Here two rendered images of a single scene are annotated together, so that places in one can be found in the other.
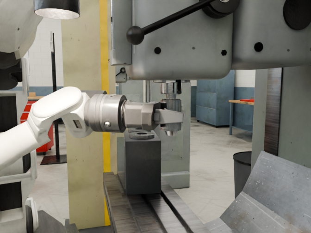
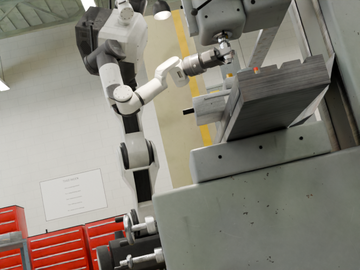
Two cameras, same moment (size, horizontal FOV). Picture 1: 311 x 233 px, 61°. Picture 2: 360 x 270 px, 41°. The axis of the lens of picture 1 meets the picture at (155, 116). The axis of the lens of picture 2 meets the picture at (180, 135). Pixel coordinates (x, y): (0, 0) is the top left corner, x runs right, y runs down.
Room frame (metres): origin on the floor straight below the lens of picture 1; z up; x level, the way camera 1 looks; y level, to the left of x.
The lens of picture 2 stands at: (-1.31, -0.20, 0.56)
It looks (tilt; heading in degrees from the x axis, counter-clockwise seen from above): 12 degrees up; 13
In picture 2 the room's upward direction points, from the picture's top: 13 degrees counter-clockwise
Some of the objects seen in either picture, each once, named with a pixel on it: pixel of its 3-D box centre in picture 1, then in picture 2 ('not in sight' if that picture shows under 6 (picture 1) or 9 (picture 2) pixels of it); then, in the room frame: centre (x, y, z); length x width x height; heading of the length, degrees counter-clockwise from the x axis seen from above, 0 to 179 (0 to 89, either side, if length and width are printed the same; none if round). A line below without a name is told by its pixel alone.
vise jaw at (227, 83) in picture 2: not in sight; (232, 88); (0.35, -0.04, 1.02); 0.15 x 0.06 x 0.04; 13
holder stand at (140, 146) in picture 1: (140, 157); not in sight; (0.97, 0.06, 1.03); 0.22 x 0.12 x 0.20; 8
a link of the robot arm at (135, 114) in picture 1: (131, 115); (206, 60); (0.61, 0.06, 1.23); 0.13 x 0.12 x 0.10; 170
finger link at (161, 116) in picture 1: (168, 117); (223, 51); (0.56, -0.03, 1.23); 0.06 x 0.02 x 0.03; 80
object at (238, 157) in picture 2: not in sight; (254, 157); (0.59, -0.03, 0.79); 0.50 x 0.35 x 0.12; 105
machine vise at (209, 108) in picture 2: not in sight; (241, 96); (0.36, -0.07, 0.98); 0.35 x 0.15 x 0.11; 103
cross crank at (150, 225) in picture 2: not in sight; (137, 227); (0.46, 0.45, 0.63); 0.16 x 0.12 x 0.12; 105
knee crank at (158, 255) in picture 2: not in sight; (140, 259); (0.58, 0.51, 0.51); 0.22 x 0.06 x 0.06; 105
